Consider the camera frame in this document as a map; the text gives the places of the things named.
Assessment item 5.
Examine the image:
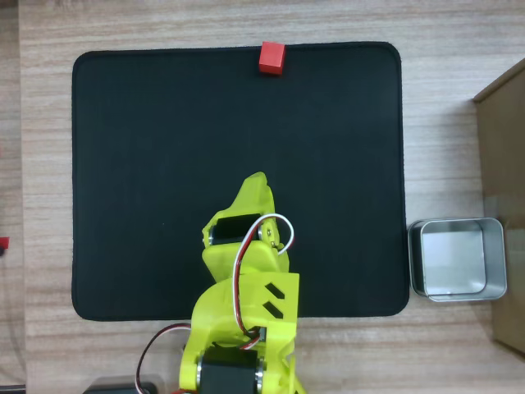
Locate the red cube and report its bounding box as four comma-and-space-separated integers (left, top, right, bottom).
258, 41, 286, 77

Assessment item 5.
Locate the red black white base cable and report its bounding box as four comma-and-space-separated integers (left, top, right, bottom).
135, 323, 194, 392

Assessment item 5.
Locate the white red black gripper cable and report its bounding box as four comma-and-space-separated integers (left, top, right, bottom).
231, 213, 296, 350

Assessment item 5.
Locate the brown cardboard box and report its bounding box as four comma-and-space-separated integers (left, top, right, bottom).
472, 57, 525, 358

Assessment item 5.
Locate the square metal tin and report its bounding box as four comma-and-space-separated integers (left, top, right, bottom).
407, 217, 508, 303

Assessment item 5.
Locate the black mouse mat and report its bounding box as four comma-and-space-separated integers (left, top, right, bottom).
71, 40, 410, 323

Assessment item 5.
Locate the black plastic device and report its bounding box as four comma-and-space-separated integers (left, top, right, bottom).
81, 374, 162, 394

